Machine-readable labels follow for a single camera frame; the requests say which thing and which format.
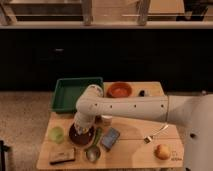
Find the white cup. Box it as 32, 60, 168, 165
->
101, 115, 112, 125

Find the purple bowl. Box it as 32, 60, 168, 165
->
69, 126, 94, 146

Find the metal spoon green handle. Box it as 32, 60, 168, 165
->
85, 127, 102, 162

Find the blue sponge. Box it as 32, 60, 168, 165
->
101, 128, 120, 151

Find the small green cup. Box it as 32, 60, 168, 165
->
49, 127, 64, 143

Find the orange fruit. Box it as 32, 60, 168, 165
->
155, 144, 171, 160

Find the wooden block brush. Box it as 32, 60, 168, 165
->
49, 148, 75, 165

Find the green plastic tray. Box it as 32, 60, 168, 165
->
51, 77, 103, 114

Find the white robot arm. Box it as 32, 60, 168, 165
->
74, 84, 213, 171

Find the wooden folding table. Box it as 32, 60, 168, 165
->
36, 81, 188, 170

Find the silver fork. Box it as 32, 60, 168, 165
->
143, 124, 168, 144

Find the orange bowl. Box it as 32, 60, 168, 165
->
107, 82, 132, 98

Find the black dish brush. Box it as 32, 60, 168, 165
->
139, 90, 146, 97

